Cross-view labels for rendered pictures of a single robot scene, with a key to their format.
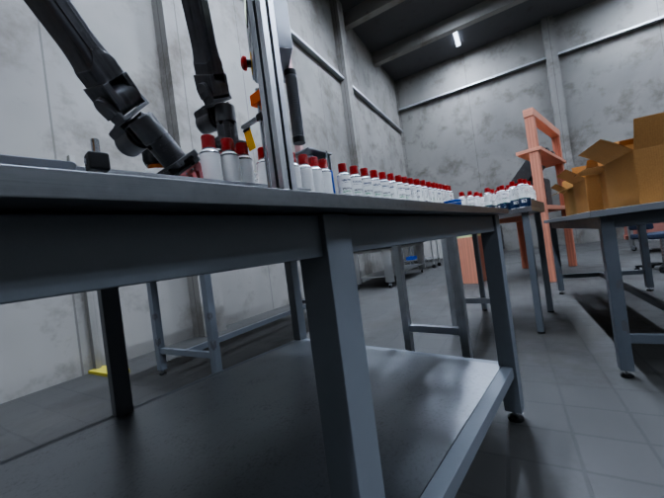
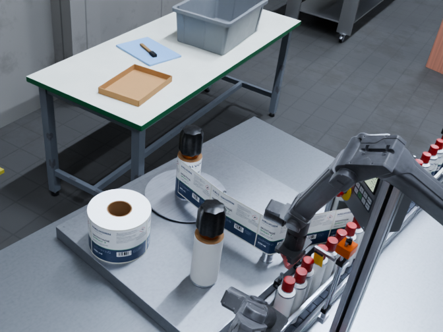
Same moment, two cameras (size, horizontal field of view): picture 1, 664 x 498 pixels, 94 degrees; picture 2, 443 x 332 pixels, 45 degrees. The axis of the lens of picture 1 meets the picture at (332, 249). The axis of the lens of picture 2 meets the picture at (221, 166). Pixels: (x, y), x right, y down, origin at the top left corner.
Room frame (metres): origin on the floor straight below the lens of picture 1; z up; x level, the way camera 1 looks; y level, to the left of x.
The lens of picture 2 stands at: (-0.21, 0.57, 2.16)
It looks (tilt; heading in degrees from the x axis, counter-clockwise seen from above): 36 degrees down; 356
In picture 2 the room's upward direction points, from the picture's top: 8 degrees clockwise
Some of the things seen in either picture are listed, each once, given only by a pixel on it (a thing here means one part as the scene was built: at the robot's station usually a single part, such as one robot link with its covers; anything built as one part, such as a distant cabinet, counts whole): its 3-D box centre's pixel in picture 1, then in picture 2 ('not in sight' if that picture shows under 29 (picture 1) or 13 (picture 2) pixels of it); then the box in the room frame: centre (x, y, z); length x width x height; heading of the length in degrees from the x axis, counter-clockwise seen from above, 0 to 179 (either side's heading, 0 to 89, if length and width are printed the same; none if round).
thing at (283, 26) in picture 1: (267, 34); (376, 183); (0.86, 0.10, 1.38); 0.17 x 0.10 x 0.19; 15
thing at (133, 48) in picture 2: not in sight; (148, 51); (2.78, 0.89, 0.81); 0.32 x 0.24 x 0.01; 46
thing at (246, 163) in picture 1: (245, 180); (301, 284); (0.87, 0.21, 0.98); 0.05 x 0.05 x 0.20
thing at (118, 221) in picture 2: not in sight; (119, 225); (1.08, 0.78, 0.95); 0.20 x 0.20 x 0.14
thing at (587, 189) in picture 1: (602, 185); not in sight; (2.20, -1.97, 0.97); 0.45 x 0.44 x 0.37; 63
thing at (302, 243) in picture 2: (227, 135); (295, 239); (0.90, 0.26, 1.13); 0.10 x 0.07 x 0.07; 140
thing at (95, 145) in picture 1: (96, 190); not in sight; (0.54, 0.39, 0.91); 0.07 x 0.03 x 0.17; 50
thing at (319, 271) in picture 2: (267, 182); (315, 271); (0.92, 0.17, 0.98); 0.05 x 0.05 x 0.20
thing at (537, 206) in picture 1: (501, 264); not in sight; (2.56, -1.37, 0.46); 0.72 x 0.62 x 0.93; 140
